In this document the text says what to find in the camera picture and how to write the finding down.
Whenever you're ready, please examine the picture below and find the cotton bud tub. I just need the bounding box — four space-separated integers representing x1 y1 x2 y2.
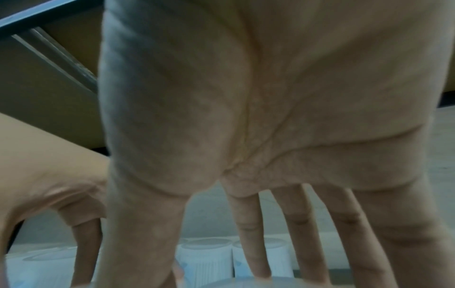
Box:
5 245 81 288

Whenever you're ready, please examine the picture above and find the person's left hand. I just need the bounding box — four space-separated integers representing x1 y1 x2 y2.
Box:
0 111 110 286

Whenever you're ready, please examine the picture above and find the person's right hand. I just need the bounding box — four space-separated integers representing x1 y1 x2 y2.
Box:
95 0 455 288

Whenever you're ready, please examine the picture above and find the group of cotton bud tubs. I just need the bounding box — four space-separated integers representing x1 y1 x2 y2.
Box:
175 237 295 286

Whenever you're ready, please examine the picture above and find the black metal wooden shelf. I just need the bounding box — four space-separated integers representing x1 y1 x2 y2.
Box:
0 0 455 288

